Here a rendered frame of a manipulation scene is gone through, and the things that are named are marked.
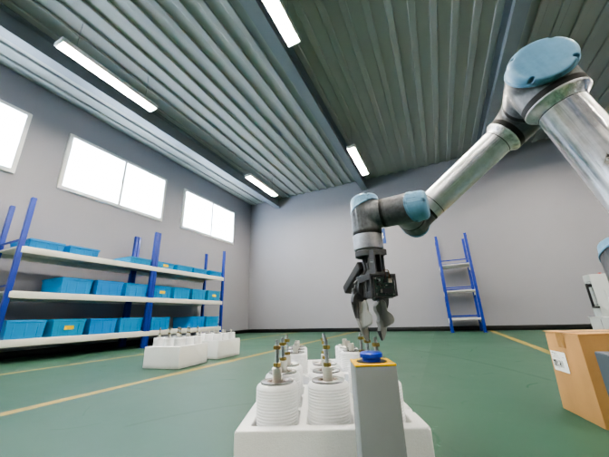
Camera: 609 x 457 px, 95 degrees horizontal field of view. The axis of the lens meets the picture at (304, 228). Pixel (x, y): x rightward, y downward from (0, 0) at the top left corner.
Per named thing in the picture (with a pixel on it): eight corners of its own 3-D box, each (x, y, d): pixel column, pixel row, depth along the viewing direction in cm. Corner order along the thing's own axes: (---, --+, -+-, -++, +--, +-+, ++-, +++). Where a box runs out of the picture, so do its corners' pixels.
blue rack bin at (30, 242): (7, 251, 359) (10, 243, 363) (43, 256, 392) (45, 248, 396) (28, 246, 340) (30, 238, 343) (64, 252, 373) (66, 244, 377)
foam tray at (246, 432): (391, 447, 86) (384, 382, 92) (449, 546, 49) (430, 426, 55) (266, 450, 88) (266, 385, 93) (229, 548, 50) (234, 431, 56)
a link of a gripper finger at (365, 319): (366, 341, 61) (368, 298, 64) (354, 339, 67) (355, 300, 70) (379, 343, 62) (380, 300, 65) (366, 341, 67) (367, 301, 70)
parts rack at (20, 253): (222, 338, 610) (227, 251, 668) (-17, 367, 290) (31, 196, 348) (200, 338, 635) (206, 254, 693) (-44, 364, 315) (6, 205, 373)
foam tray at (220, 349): (239, 354, 323) (239, 337, 328) (217, 359, 288) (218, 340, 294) (212, 354, 337) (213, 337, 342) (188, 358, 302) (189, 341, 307)
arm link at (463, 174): (522, 99, 79) (393, 223, 89) (527, 72, 70) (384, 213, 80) (565, 118, 72) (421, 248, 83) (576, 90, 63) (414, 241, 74)
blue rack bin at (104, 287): (75, 296, 420) (79, 282, 426) (102, 297, 452) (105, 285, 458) (95, 295, 399) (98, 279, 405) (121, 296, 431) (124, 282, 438)
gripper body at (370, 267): (370, 299, 63) (365, 247, 66) (352, 301, 70) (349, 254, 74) (400, 298, 65) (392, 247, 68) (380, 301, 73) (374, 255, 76)
